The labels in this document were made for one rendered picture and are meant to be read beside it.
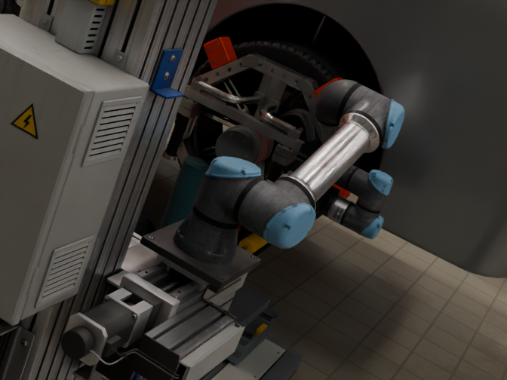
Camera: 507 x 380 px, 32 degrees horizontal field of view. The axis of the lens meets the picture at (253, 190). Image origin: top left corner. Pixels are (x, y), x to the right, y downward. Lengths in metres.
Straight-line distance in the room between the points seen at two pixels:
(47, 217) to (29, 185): 0.06
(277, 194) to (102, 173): 0.46
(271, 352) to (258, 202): 1.48
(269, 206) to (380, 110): 0.42
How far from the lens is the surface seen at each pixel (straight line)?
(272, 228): 1.91
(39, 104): 1.53
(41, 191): 1.56
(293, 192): 1.95
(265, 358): 3.29
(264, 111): 2.67
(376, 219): 2.56
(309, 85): 2.79
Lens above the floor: 1.65
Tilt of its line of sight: 19 degrees down
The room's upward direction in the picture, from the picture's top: 22 degrees clockwise
